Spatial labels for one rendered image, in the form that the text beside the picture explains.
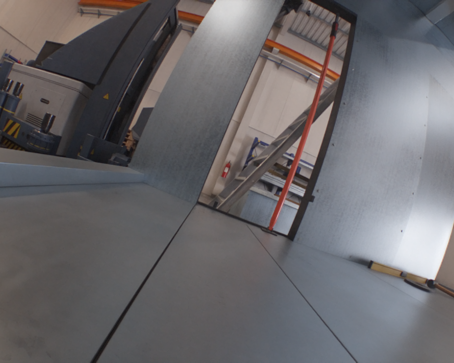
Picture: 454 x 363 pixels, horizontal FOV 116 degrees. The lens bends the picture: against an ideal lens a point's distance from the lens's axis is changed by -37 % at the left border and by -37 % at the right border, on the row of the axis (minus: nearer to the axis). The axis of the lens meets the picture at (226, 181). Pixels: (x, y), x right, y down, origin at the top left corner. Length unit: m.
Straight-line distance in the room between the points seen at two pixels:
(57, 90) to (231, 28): 1.46
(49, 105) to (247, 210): 2.62
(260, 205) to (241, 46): 2.25
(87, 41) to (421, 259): 3.38
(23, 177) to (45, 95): 1.72
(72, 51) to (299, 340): 2.34
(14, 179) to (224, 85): 1.05
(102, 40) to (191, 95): 1.24
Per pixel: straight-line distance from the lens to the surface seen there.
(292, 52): 9.37
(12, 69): 2.68
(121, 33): 2.16
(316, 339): 0.33
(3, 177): 0.44
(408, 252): 1.88
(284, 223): 3.26
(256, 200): 3.08
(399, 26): 2.41
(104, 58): 2.07
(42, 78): 2.27
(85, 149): 1.66
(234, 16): 1.51
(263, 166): 1.57
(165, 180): 1.14
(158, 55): 2.61
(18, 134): 2.00
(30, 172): 0.48
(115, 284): 0.26
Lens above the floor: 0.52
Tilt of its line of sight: 1 degrees up
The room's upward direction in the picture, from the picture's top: 22 degrees clockwise
